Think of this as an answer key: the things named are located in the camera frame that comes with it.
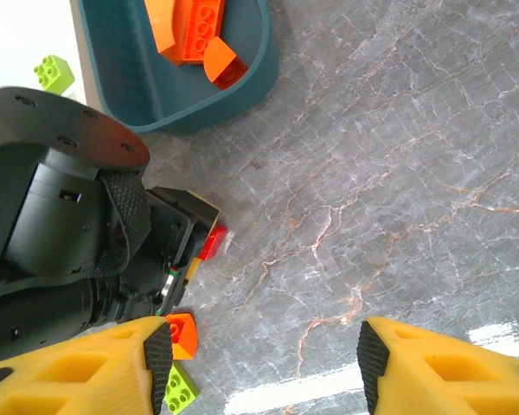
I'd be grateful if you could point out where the green long lego brick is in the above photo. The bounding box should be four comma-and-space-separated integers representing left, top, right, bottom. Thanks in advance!
163, 361, 202, 415

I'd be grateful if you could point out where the red long lego brick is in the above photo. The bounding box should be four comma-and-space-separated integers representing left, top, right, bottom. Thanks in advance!
197, 225, 229, 261

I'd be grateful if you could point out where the orange curved lego brick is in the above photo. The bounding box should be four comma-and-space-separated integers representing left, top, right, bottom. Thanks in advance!
163, 313, 199, 361
202, 35, 249, 92

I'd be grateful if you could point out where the white plastic container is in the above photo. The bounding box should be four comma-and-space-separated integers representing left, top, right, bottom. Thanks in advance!
0, 0, 107, 120

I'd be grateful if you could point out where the teal plastic container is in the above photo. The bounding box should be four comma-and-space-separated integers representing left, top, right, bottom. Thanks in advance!
78, 0, 281, 136

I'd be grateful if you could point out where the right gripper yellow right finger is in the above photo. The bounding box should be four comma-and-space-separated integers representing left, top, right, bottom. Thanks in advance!
356, 316, 519, 415

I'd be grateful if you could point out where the black braided cable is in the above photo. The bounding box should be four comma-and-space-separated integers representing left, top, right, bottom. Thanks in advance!
93, 172, 152, 278

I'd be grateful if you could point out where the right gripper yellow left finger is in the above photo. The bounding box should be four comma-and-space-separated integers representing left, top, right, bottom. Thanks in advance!
0, 315, 175, 415

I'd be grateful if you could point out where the green square lego brick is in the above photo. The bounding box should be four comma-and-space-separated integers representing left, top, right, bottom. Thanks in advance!
33, 54, 76, 97

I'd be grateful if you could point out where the orange long lego brick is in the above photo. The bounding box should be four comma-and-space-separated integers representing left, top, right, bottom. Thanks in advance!
157, 0, 227, 67

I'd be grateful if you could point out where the orange long sloped lego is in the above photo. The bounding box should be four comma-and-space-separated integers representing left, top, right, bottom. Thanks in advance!
143, 0, 192, 56

